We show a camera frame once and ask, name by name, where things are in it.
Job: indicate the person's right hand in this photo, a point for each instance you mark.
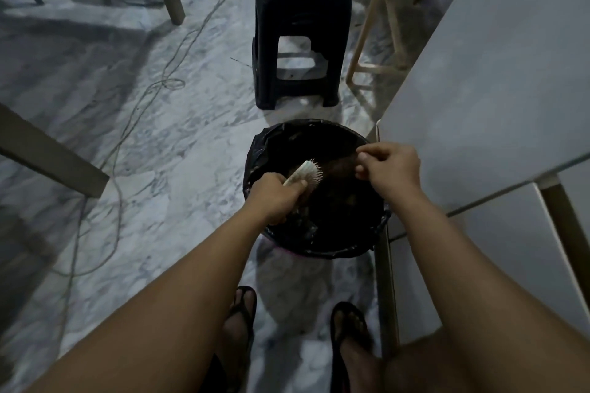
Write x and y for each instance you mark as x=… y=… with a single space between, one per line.
x=396 y=169

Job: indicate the person's left hand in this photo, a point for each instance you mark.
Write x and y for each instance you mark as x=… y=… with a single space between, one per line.
x=272 y=199

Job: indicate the light blue hairbrush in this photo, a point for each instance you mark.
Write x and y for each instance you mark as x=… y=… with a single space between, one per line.
x=304 y=171

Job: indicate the dark brown hair clump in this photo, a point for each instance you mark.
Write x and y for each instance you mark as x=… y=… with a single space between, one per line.
x=339 y=167

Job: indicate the black bagged trash bin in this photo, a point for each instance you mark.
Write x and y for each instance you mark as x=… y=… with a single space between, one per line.
x=341 y=231

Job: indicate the person's right forearm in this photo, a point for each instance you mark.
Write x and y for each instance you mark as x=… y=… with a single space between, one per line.
x=484 y=305

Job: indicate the person's left forearm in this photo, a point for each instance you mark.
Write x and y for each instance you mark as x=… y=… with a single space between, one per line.
x=175 y=305

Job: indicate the person's left leg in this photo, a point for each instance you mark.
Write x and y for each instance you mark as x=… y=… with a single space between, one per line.
x=235 y=342

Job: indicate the person's leg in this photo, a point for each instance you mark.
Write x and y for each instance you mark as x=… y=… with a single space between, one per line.
x=415 y=365
x=235 y=342

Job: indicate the person's right leg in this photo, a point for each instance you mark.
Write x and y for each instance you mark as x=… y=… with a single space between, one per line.
x=415 y=365

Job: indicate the light wooden table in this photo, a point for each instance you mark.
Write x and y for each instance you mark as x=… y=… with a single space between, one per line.
x=375 y=68

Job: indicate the white folding table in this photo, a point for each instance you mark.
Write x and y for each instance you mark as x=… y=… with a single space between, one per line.
x=484 y=107

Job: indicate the black flip-flop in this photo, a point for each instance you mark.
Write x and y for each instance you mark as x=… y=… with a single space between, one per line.
x=246 y=310
x=339 y=342

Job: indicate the black plastic stool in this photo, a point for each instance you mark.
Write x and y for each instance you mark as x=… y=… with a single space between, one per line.
x=276 y=15

